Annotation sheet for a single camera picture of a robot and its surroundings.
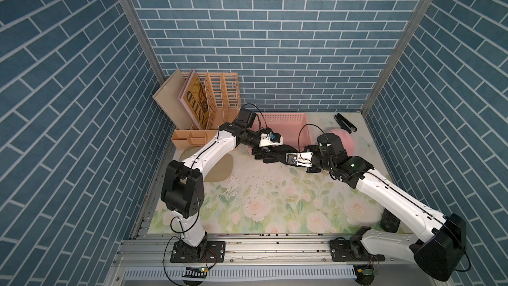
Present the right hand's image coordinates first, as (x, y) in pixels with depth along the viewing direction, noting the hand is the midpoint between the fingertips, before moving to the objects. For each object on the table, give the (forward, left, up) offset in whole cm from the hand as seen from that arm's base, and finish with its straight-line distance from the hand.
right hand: (302, 150), depth 78 cm
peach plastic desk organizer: (+38, +43, -8) cm, 58 cm away
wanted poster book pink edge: (+26, +52, +3) cm, 58 cm away
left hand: (+3, +10, -2) cm, 10 cm away
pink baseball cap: (+18, -25, -13) cm, 34 cm away
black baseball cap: (-3, +9, +2) cm, 10 cm away
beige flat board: (+19, +62, +3) cm, 65 cm away
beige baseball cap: (-1, +37, -20) cm, 42 cm away
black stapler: (+34, -29, -19) cm, 49 cm away
